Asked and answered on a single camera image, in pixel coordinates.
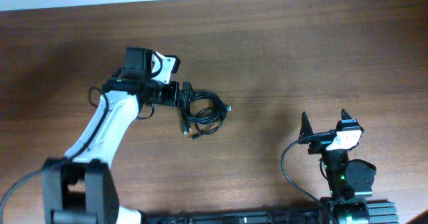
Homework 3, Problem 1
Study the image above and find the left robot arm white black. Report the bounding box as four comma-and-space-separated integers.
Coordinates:
41, 47, 191, 223

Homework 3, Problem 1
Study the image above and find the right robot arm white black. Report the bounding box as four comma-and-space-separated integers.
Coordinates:
298, 110, 377, 223

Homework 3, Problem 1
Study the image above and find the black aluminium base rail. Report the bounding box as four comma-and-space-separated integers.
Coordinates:
141, 202, 399, 224

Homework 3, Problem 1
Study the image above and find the black usb cable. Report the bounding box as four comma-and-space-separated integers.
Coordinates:
180, 90, 232, 140

